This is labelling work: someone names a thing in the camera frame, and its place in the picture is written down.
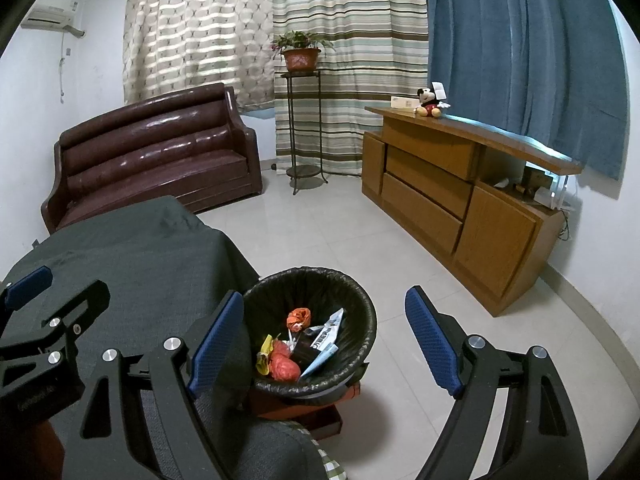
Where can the white router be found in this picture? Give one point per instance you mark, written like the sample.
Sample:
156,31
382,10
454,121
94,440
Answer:
559,192

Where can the blue curtain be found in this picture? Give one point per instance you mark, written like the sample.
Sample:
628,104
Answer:
525,50

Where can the red plastic bag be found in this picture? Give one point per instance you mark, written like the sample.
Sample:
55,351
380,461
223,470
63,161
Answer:
284,365

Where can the black metal plant stand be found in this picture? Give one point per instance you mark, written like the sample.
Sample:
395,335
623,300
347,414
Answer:
305,172

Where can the striped curtain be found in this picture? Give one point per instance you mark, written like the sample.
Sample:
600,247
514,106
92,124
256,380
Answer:
360,60

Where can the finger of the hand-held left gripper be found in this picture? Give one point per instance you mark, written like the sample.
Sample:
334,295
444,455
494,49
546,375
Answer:
27,284
65,315

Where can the brown leather sofa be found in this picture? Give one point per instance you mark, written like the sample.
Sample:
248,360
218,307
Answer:
150,160

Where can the black-bagged waste bin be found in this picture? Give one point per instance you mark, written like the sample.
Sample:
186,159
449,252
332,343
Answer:
350,310

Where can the orange wrapper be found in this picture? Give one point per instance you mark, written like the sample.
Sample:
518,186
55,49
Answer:
299,319

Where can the red stool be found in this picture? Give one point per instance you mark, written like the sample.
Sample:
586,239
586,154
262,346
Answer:
310,415

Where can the beige patterned curtain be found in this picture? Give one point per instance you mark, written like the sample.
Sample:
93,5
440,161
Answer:
200,35

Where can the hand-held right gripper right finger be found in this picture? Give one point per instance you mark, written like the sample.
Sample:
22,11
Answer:
432,342

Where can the mouse plush toy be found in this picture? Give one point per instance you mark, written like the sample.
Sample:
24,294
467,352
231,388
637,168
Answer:
430,105

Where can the wooden cabinet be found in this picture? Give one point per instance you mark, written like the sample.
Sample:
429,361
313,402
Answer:
440,195

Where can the white blue snack packet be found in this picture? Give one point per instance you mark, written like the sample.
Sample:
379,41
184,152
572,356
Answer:
325,337

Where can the brown box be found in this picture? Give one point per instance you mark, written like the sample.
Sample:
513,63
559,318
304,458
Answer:
532,180

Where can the white air conditioner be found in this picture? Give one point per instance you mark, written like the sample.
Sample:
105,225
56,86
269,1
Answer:
52,12

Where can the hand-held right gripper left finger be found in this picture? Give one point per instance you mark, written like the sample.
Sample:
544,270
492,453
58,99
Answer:
215,345

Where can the beige tissue box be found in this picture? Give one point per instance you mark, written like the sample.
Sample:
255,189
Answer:
404,103

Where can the dark grey tablecloth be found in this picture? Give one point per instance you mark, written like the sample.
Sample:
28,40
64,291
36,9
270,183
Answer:
150,260

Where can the yellow wrapper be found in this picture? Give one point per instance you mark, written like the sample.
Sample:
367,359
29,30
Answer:
265,352

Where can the potted plant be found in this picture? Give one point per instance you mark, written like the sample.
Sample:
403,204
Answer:
300,59

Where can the green checkered cloth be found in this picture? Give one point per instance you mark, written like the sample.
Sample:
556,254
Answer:
330,462

